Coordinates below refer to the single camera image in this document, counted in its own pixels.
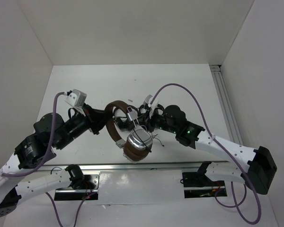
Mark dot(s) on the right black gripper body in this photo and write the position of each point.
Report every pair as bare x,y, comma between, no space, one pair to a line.
157,121

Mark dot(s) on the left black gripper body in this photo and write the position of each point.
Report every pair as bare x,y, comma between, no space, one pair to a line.
83,121

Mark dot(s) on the brown silver headphones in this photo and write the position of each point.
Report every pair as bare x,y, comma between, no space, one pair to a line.
139,142

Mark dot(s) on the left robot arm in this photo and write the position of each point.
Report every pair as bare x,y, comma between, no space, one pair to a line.
36,149

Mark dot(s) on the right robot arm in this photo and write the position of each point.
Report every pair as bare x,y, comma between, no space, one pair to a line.
253,167

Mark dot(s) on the black headphones right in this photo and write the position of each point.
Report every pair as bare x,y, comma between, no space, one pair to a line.
143,113

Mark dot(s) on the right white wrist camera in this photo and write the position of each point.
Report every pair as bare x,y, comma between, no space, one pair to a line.
150,102

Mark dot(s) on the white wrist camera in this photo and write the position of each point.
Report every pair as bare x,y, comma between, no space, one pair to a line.
150,102
76,98

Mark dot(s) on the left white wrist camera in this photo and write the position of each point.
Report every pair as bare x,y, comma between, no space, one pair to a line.
76,98

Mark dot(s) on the aluminium rail front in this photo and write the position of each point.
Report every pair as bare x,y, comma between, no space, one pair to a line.
140,166

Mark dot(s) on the aluminium rail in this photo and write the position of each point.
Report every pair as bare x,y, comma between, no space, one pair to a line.
140,166
228,113

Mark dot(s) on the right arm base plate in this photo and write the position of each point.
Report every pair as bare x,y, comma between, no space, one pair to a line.
199,186

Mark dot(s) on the aluminium rail right side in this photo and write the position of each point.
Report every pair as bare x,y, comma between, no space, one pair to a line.
228,113

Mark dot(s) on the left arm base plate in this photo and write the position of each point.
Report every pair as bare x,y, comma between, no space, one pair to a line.
88,189

